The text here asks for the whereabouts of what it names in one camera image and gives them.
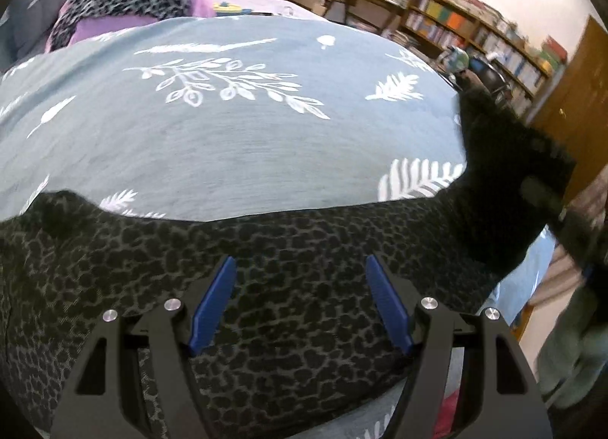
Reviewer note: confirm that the dark leopard print pants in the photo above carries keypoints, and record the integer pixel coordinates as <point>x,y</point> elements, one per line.
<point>294,249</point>

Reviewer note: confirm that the orange wooden bed frame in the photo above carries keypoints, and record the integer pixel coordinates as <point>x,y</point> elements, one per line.
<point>522,322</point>

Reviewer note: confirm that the person's grey clothing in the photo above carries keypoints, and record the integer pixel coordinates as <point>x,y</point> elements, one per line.
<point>574,349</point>

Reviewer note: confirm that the yellow toy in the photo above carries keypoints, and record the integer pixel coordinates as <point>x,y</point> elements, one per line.
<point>230,8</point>

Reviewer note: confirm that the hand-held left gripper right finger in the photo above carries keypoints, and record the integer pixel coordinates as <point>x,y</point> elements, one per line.
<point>387,306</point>

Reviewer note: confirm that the wooden bookshelf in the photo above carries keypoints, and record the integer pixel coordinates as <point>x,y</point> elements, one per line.
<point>451,26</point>

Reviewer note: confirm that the black metal frame chair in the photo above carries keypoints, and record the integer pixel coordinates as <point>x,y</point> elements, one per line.
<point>491,76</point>

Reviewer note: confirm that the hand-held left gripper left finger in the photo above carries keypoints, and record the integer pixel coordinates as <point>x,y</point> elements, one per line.
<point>213,306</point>

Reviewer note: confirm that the stack of coloured boxes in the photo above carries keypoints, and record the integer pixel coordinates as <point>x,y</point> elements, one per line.
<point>553,54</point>

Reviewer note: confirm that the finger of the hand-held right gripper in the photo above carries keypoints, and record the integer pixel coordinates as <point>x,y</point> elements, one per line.
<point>539,192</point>

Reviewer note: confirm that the lilac bedsheet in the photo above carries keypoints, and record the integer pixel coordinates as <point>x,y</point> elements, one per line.
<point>280,7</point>

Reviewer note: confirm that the grey-blue leaf print blanket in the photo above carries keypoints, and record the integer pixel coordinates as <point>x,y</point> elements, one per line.
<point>237,144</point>

